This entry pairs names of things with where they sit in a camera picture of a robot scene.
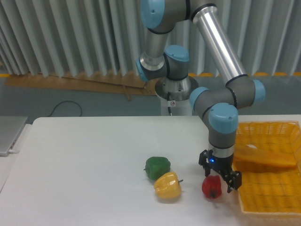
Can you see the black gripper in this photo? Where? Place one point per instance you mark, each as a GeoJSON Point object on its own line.
{"type": "Point", "coordinates": [223, 166]}

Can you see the red bell pepper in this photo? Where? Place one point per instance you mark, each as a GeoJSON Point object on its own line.
{"type": "Point", "coordinates": [211, 187]}

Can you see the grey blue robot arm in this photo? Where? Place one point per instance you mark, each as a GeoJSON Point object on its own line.
{"type": "Point", "coordinates": [217, 109]}

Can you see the yellow woven basket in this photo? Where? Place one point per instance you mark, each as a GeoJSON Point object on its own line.
{"type": "Point", "coordinates": [266, 189]}

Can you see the orange baguette bread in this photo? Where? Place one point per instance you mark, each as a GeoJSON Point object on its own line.
{"type": "Point", "coordinates": [265, 157]}

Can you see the yellow bell pepper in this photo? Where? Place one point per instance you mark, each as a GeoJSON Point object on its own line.
{"type": "Point", "coordinates": [168, 186]}

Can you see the green bell pepper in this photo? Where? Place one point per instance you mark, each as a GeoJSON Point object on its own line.
{"type": "Point", "coordinates": [157, 166]}

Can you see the brown cardboard sheet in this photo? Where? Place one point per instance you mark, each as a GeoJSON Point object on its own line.
{"type": "Point", "coordinates": [128, 84]}

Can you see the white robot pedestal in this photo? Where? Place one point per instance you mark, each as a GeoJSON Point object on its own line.
{"type": "Point", "coordinates": [174, 96]}

